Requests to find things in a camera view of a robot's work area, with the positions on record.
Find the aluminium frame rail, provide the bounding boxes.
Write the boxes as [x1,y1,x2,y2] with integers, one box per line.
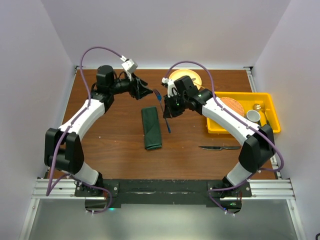
[31,179,296,200]

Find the dark handled utensil in bin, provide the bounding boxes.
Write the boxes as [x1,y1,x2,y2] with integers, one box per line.
[263,109,271,126]

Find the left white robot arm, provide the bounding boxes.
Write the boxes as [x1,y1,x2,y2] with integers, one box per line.
[44,65,153,196]

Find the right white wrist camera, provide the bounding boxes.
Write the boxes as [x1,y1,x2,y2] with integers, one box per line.
[161,77,179,98]

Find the yellow plastic bin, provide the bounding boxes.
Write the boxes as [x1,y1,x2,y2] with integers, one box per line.
[215,91,281,134]

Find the gold spoon in bin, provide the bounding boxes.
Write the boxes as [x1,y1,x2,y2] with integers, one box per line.
[253,103,268,120]

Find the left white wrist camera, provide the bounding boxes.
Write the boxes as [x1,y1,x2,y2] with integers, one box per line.
[120,55,138,81]

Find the grey mug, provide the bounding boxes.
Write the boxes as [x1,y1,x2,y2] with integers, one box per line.
[245,109,261,123]

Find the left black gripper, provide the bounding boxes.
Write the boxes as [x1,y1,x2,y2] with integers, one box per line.
[109,71,153,100]

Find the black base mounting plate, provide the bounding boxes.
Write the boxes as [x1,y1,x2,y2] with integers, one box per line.
[74,178,253,210]

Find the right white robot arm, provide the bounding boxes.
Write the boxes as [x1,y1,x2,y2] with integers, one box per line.
[161,75,276,197]

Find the dark green cloth napkin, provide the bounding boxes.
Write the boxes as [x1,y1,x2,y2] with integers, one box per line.
[141,106,162,151]

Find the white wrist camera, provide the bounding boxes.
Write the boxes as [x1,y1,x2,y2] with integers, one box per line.
[120,55,138,81]
[161,77,179,98]

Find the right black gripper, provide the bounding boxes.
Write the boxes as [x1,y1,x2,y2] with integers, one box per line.
[163,91,188,119]

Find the orange woven coaster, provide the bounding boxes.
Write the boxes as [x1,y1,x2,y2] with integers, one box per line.
[220,97,245,117]

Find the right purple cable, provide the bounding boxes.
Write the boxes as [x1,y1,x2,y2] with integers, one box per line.
[163,60,285,217]

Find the yellow round plate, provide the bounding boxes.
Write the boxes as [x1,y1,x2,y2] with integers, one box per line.
[169,69,202,90]

